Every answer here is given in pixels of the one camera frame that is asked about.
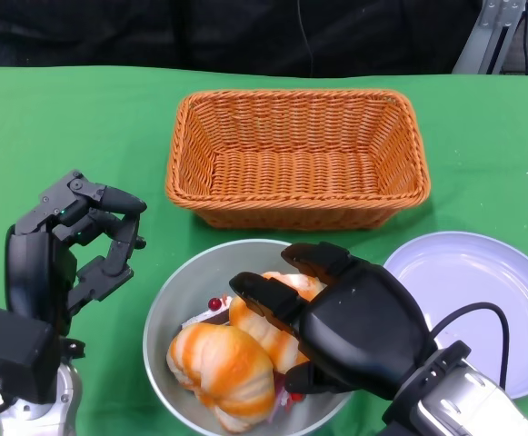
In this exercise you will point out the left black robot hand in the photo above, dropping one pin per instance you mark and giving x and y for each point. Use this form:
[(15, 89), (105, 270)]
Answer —
[(27, 263)]

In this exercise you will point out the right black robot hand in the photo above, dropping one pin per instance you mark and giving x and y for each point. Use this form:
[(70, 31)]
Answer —
[(363, 327)]

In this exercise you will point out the orange striped bread roll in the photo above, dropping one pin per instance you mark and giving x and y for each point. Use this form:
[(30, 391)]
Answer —
[(222, 372), (254, 324)]

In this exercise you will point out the grey metal bowl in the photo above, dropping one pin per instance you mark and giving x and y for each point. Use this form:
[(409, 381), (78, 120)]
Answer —
[(191, 277)]

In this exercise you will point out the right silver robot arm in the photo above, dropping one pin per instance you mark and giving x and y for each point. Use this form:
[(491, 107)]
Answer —
[(463, 399)]

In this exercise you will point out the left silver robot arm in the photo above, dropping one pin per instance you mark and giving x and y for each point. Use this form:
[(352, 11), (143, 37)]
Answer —
[(41, 418)]

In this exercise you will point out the lilac round plate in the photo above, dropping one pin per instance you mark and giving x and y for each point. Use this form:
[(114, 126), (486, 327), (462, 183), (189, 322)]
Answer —
[(463, 272)]

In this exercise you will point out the chocolate cake slice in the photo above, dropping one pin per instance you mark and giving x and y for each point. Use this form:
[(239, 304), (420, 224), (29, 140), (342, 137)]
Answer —
[(215, 302)]

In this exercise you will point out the orange wicker basket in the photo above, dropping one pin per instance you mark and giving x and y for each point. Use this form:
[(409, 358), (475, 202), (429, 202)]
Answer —
[(297, 181)]

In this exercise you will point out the green tablecloth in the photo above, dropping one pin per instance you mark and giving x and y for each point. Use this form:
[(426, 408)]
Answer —
[(63, 136)]

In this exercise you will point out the black backdrop cloth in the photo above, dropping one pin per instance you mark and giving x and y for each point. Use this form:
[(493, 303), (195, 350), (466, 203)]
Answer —
[(154, 32)]

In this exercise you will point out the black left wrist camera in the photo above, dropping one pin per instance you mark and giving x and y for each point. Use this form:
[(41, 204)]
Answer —
[(13, 354)]

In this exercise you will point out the aluminium frame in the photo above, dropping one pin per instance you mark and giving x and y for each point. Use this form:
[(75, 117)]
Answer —
[(484, 41)]

